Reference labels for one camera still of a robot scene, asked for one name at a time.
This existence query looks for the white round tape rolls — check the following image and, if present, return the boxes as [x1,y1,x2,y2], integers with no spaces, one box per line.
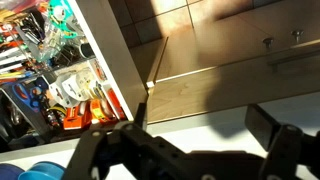
[49,68,98,108]

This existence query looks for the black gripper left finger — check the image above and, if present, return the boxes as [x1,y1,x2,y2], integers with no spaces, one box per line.
[62,102,188,180]

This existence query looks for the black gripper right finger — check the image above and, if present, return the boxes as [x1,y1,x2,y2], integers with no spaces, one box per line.
[245,104,320,180]

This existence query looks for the left metal drawer knob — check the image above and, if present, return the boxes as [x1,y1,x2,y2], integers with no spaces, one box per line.
[262,37,274,49]

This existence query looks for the dark blue plastic lid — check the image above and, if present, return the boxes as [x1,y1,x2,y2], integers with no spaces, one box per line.
[0,164,24,180]

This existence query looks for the wooden cabinet with drawers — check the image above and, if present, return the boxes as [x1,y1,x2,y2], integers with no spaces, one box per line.
[131,0,320,123]

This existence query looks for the orange tape dispenser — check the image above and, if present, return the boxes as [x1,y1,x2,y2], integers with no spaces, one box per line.
[63,102,92,130]

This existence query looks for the metal drawer knob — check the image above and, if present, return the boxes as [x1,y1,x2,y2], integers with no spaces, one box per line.
[262,37,274,49]
[291,29,304,43]

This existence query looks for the clear organizer of pens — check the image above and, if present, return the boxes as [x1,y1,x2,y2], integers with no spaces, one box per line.
[0,0,84,83]

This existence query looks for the right metal drawer knob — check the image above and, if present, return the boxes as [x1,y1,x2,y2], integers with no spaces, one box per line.
[291,29,304,43]

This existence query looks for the blue handled scissors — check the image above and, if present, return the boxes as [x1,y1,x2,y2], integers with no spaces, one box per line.
[12,80,49,113]

